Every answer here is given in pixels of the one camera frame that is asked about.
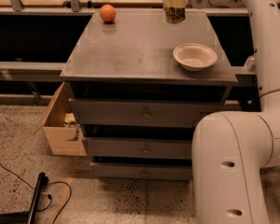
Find orange drink can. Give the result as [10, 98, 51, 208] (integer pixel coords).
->
[164, 7, 186, 24]

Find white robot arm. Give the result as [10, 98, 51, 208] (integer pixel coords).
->
[185, 0, 280, 224]

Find white paper bowl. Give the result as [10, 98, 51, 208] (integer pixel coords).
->
[173, 43, 217, 72]

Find orange fruit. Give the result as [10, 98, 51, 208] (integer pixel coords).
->
[99, 5, 117, 22]

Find clear plastic bottle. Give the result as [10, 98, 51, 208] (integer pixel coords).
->
[243, 55, 257, 73]

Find grey drawer cabinet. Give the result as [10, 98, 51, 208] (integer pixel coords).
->
[62, 8, 237, 167]

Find top grey drawer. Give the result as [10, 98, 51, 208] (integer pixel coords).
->
[69, 98, 221, 128]

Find grey drawer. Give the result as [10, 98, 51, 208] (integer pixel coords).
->
[69, 98, 221, 128]
[82, 137, 191, 160]
[91, 162, 192, 181]

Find middle grey drawer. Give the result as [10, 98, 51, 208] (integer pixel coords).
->
[82, 137, 191, 160]

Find open cardboard box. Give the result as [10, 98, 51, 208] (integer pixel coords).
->
[35, 83, 87, 156]

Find bottom grey drawer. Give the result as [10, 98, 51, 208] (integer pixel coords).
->
[91, 162, 192, 181]

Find black metal stand foot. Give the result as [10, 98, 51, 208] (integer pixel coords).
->
[0, 172, 49, 224]

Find grey metal rail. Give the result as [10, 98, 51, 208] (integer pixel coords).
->
[0, 62, 65, 82]

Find black floor cable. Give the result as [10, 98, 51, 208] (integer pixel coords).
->
[0, 155, 73, 224]

